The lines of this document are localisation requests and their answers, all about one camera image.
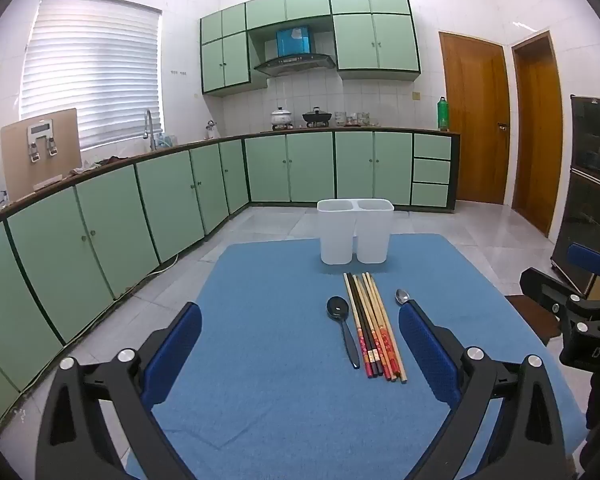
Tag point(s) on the blue tablecloth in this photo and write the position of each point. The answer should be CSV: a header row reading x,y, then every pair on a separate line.
x,y
280,360

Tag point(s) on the silver kettle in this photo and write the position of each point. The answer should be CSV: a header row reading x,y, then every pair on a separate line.
x,y
211,131

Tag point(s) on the black wok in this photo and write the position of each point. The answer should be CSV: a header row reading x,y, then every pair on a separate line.
x,y
316,118

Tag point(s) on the green upper kitchen cabinets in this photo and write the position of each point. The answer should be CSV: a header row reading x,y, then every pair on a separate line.
x,y
370,40

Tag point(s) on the range hood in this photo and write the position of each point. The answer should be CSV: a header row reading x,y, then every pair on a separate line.
x,y
294,55

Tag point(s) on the brown wooden door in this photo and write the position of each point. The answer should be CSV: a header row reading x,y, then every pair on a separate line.
x,y
537,135
472,120

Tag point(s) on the black glass display cabinet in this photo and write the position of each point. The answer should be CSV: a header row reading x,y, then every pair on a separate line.
x,y
585,185

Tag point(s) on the brown wooden stool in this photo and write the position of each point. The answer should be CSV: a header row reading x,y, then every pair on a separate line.
x,y
530,315

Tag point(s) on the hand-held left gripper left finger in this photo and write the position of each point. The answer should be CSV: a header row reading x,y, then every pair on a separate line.
x,y
175,350

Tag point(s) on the green bottle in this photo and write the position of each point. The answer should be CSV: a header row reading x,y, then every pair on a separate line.
x,y
443,115

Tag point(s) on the green lower kitchen cabinets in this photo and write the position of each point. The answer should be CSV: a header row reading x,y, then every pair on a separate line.
x,y
110,220

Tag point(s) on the white cooking pot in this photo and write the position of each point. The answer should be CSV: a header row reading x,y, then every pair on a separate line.
x,y
281,117

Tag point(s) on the chrome sink faucet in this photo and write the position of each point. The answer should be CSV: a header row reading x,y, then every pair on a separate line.
x,y
149,125

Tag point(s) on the wooden board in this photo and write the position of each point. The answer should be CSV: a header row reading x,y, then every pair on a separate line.
x,y
15,170

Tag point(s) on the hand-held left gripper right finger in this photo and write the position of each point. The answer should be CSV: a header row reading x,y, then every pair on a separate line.
x,y
425,350

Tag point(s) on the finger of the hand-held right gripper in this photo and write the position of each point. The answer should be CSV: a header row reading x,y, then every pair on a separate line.
x,y
590,260
540,285

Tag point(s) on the metal spoon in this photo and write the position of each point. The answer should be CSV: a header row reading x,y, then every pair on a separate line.
x,y
402,296

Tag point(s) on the white window blinds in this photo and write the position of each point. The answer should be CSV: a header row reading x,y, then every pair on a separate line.
x,y
90,75

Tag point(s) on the glass jar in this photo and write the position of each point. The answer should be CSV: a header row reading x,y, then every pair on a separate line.
x,y
352,118
365,118
340,118

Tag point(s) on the green kitchen cabinets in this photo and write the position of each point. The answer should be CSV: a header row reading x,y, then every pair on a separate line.
x,y
110,220
370,40

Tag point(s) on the black spoon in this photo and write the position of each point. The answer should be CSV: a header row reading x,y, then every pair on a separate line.
x,y
337,306

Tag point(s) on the white double utensil holder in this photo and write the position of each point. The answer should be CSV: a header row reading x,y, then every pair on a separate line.
x,y
336,235

